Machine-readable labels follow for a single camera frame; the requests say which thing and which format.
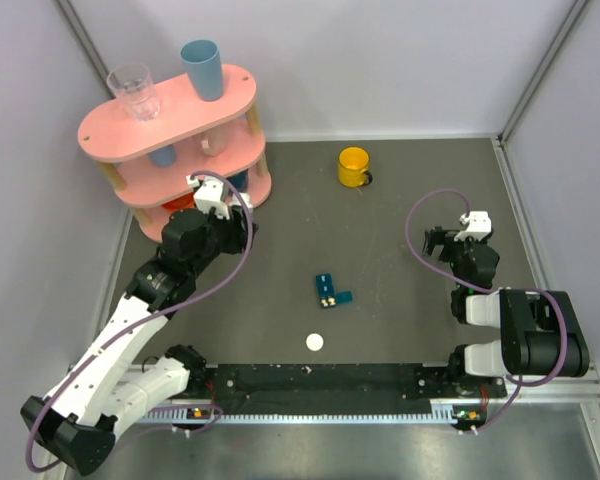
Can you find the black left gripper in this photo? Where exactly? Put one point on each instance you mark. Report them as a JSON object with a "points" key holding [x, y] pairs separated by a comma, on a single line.
{"points": [[237, 235]]}

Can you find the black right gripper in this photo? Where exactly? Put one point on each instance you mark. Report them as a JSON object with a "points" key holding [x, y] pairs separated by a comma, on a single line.
{"points": [[438, 236]]}

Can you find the teal pill organizer box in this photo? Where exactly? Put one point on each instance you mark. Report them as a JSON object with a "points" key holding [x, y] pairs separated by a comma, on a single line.
{"points": [[325, 289]]}

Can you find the white bottle cap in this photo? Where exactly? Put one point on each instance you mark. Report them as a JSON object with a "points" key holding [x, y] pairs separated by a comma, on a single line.
{"points": [[314, 342]]}

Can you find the white pill bottle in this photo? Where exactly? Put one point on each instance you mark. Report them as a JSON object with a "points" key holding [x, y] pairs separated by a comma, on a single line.
{"points": [[237, 200]]}

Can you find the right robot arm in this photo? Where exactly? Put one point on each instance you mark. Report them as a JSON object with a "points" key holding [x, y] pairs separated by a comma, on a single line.
{"points": [[536, 335]]}

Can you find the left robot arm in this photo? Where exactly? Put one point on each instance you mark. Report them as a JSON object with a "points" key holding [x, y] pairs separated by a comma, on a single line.
{"points": [[82, 418]]}

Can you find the dark blue faceted cup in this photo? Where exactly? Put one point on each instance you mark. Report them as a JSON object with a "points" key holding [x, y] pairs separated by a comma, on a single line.
{"points": [[240, 181]]}

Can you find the orange plastic bowl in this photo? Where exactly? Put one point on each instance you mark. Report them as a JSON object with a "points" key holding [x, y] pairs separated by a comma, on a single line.
{"points": [[183, 202]]}

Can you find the pink three-tier wooden shelf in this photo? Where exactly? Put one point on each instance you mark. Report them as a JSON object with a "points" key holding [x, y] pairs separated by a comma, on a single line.
{"points": [[120, 145]]}

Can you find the small light blue cup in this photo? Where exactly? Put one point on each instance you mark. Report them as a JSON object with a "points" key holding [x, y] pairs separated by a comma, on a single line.
{"points": [[163, 157]]}

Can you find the yellow mug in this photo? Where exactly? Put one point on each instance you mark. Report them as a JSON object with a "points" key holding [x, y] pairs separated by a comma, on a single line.
{"points": [[354, 167]]}

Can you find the light blue plastic tumbler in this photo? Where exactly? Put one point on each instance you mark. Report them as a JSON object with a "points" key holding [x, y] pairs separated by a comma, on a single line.
{"points": [[202, 63]]}

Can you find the clear drinking glass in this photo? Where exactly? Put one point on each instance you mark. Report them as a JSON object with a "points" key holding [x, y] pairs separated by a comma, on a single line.
{"points": [[133, 86]]}

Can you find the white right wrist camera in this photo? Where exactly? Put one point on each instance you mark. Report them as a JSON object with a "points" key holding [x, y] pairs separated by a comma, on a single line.
{"points": [[477, 226]]}

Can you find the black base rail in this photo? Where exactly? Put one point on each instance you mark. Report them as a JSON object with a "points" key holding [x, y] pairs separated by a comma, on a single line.
{"points": [[342, 389]]}

